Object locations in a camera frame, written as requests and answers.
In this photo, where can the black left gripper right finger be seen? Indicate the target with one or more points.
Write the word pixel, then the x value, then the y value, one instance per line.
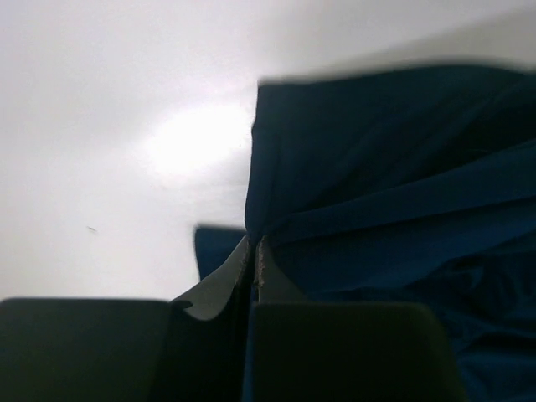
pixel 364 351

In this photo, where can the navy blue shorts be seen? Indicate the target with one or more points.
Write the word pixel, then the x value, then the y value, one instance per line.
pixel 413 185

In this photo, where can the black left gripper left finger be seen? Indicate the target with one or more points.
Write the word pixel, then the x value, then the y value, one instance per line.
pixel 191 348

